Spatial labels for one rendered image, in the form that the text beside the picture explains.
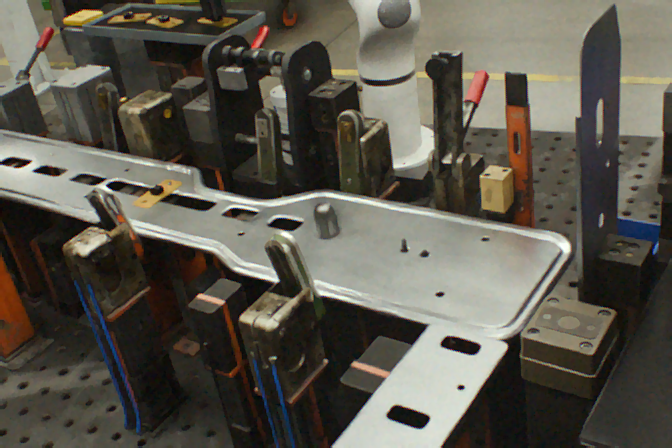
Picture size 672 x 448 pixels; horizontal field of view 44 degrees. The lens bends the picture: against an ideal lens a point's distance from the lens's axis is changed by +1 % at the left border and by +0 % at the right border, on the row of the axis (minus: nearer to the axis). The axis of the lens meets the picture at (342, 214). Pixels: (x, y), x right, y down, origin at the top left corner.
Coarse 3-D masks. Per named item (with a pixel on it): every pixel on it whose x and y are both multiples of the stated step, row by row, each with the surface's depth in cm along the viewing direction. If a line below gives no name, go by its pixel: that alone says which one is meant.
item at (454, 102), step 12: (432, 60) 110; (444, 60) 111; (456, 60) 111; (432, 72) 110; (444, 72) 109; (456, 72) 111; (444, 84) 114; (456, 84) 112; (444, 96) 114; (456, 96) 113; (444, 108) 115; (456, 108) 113; (444, 120) 116; (456, 120) 114; (444, 132) 117; (456, 132) 114; (444, 144) 118; (456, 144) 115; (456, 156) 116; (444, 168) 120; (456, 168) 117
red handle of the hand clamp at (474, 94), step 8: (480, 72) 121; (472, 80) 122; (480, 80) 121; (488, 80) 122; (472, 88) 121; (480, 88) 120; (472, 96) 120; (480, 96) 120; (464, 104) 120; (472, 104) 120; (464, 112) 120; (472, 112) 120; (464, 120) 119; (464, 128) 119; (464, 136) 119; (448, 144) 118; (448, 152) 118; (448, 160) 117
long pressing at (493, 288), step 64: (0, 192) 147; (64, 192) 143; (192, 192) 135; (320, 192) 128; (256, 256) 116; (320, 256) 114; (384, 256) 111; (448, 256) 109; (512, 256) 107; (448, 320) 98; (512, 320) 96
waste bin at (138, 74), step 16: (64, 0) 387; (80, 0) 384; (96, 0) 385; (112, 0) 387; (128, 0) 391; (144, 0) 400; (64, 16) 391; (128, 48) 403; (144, 48) 408; (128, 64) 406; (144, 64) 411; (128, 80) 410; (144, 80) 415; (128, 96) 414
